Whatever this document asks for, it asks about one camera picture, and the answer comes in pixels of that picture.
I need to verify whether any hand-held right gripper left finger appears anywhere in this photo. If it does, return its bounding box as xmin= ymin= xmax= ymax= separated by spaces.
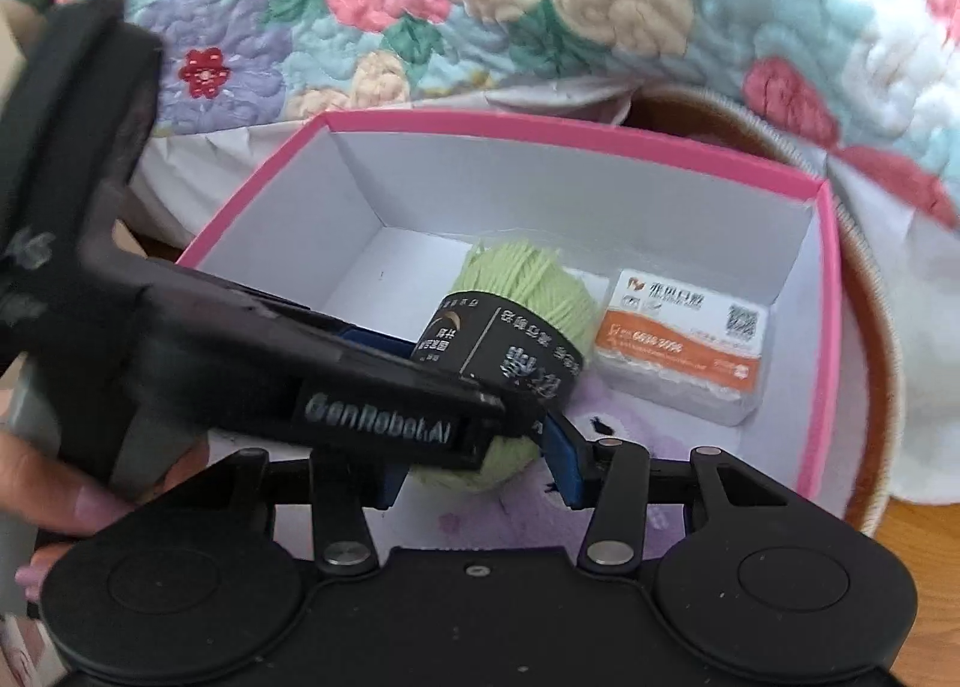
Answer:
xmin=142 ymin=448 xmax=412 ymax=577

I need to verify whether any pink cardboard box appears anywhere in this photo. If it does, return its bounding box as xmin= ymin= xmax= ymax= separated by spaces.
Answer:
xmin=176 ymin=111 xmax=837 ymax=545

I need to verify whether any round brown white-rimmed basket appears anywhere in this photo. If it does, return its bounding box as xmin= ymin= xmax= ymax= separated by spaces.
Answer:
xmin=622 ymin=87 xmax=910 ymax=538

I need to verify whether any green yarn ball black label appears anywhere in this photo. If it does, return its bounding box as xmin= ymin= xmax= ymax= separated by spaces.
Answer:
xmin=409 ymin=241 xmax=601 ymax=497

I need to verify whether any purple plush toy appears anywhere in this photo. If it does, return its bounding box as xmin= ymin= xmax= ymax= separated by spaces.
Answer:
xmin=435 ymin=383 xmax=695 ymax=551

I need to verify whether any person's left hand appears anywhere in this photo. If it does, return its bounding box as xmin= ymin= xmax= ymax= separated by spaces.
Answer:
xmin=0 ymin=424 xmax=209 ymax=587

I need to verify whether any floral quilt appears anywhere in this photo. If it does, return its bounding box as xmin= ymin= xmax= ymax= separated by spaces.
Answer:
xmin=37 ymin=0 xmax=960 ymax=232

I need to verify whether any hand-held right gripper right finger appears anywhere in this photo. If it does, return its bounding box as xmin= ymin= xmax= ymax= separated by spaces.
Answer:
xmin=544 ymin=417 xmax=818 ymax=569

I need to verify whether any orange and white card box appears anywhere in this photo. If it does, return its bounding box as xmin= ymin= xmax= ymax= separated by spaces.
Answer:
xmin=596 ymin=268 xmax=773 ymax=425

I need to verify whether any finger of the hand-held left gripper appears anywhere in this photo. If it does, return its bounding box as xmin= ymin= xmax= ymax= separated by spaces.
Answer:
xmin=328 ymin=325 xmax=422 ymax=363
xmin=448 ymin=385 xmax=546 ymax=472

